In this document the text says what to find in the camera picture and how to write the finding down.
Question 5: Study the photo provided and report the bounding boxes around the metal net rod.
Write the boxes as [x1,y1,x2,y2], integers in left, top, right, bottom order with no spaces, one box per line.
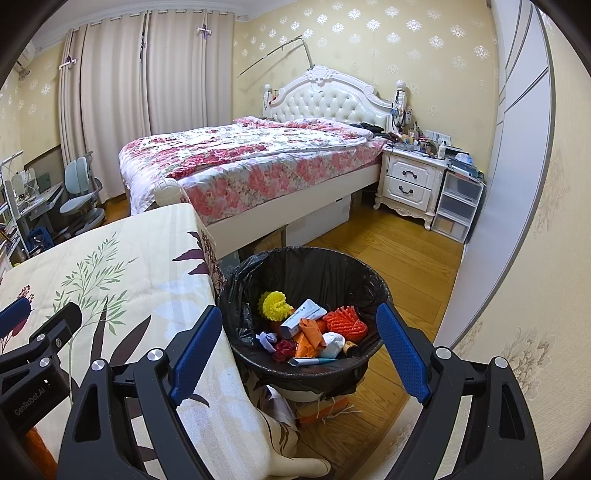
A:
[236,34,315,80]

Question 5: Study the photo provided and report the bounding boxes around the round bin with black bag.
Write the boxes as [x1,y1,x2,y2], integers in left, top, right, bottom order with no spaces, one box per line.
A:
[216,247,393,401]

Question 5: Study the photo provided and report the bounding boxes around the pile of nightstand clutter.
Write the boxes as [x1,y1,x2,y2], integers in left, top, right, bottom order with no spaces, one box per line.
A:
[388,108,485,178]

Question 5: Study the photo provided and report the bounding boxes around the white nightstand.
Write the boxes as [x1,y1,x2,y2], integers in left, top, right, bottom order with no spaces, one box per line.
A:
[373,150,448,232]

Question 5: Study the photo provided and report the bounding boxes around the dark red yarn bundle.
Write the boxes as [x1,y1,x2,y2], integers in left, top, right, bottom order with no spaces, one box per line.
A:
[272,339,297,363]

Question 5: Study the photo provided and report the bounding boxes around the grey study desk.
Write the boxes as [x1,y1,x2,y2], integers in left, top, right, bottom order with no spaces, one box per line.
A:
[11,168,66,236]

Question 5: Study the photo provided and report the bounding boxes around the white sliding wardrobe door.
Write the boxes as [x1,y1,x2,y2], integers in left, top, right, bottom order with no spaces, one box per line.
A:
[434,0,556,352]

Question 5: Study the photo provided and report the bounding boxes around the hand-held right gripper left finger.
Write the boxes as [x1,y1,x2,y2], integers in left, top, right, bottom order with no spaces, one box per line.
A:
[58,305,223,480]

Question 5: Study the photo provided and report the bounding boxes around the orange bag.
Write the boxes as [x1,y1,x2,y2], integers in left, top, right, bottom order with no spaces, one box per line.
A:
[295,394,354,428]

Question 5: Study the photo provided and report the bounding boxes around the light blue desk chair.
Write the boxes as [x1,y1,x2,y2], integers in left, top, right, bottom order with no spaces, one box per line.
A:
[60,157,106,232]

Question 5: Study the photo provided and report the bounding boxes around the yellow foam fruit net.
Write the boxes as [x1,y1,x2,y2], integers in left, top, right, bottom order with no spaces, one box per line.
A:
[257,291,295,323]

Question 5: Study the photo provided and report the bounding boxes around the light blue sachet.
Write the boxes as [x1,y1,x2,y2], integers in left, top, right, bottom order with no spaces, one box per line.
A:
[288,355,339,368]

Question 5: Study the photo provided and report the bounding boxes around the cream leaf print tablecloth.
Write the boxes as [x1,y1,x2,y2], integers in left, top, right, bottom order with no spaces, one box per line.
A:
[0,203,296,480]

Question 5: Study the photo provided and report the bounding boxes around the white bed with tufted headboard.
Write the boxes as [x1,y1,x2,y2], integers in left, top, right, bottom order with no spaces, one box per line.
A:
[119,65,408,264]

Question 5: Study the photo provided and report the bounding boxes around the orange paper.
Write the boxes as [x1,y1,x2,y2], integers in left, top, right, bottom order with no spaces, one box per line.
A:
[293,335,325,359]

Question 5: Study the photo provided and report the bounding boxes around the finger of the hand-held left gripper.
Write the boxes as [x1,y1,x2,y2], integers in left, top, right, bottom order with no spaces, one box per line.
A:
[0,298,34,340]
[0,302,84,397]

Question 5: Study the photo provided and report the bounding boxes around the white and teal sachet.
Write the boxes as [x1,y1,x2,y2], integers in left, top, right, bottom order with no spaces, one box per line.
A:
[279,299,329,341]

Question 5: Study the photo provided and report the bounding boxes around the white storage box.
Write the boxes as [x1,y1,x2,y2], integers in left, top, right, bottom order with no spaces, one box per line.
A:
[286,194,352,247]

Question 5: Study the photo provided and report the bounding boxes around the clear plastic drawer unit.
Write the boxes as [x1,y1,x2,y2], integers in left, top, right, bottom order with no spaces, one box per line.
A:
[431,173,485,244]

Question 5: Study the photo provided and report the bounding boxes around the pink floral quilt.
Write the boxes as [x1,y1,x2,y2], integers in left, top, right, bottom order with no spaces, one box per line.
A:
[119,116,389,223]

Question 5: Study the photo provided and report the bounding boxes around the beige pleated curtain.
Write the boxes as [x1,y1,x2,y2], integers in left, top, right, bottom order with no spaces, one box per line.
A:
[147,7,237,137]
[58,14,151,205]

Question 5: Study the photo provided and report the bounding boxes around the shiny orange wrapper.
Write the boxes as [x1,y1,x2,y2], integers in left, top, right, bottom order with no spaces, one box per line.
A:
[299,318,329,339]

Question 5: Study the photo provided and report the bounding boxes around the white air conditioner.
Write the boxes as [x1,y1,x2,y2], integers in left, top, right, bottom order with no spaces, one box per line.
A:
[13,46,36,72]

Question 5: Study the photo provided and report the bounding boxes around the red foam fruit net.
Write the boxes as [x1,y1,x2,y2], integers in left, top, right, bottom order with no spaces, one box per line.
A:
[323,305,369,343]

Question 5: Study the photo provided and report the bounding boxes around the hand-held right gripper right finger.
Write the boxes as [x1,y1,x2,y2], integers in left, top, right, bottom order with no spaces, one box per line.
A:
[375,302,543,480]

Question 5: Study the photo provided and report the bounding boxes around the white paper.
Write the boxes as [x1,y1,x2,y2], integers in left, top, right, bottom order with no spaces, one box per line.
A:
[321,332,346,358]

